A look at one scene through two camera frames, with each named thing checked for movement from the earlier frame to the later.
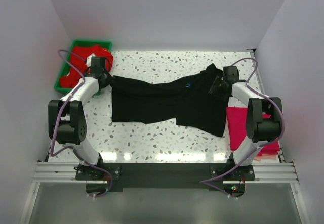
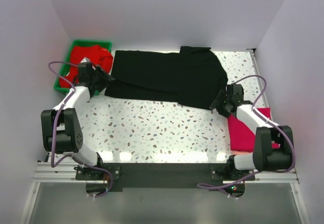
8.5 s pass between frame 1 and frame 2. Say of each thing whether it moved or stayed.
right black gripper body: moved
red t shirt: stayed
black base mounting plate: stayed
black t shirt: moved
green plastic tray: stayed
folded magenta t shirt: stayed
